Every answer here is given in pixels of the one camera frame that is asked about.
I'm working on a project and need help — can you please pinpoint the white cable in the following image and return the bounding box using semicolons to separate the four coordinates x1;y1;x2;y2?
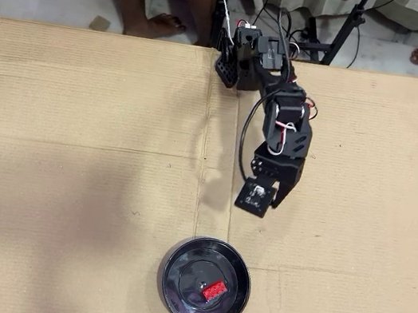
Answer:
208;0;246;46

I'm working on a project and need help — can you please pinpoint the black camera cable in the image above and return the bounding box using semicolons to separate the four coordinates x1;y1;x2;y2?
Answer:
232;3;306;188

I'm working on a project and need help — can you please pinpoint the black perforated base clamp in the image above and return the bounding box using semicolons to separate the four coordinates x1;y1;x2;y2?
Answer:
210;26;249;90

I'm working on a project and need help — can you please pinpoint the black metal stand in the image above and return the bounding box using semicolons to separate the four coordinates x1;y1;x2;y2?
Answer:
282;0;374;73

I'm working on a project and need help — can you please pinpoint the black round plastic bin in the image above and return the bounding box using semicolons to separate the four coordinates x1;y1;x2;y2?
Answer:
151;228;259;313

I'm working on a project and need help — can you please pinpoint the black metal post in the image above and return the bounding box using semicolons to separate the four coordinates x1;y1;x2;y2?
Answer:
207;0;227;50

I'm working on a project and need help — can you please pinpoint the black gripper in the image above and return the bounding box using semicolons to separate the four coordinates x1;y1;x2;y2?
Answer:
243;140;309;214

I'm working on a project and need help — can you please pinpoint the small cardboard scrap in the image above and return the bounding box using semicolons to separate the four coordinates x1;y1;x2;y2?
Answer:
89;15;112;34

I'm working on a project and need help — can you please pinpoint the red lego block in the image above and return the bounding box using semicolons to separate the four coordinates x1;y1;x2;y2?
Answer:
201;276;229;304

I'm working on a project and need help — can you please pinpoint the black power cable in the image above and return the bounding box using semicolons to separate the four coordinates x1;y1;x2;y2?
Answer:
345;22;364;70

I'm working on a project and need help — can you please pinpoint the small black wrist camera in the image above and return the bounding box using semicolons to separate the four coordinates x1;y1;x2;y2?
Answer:
233;173;281;220

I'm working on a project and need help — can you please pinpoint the large brown cardboard sheet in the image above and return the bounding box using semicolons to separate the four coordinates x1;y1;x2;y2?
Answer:
0;0;418;313

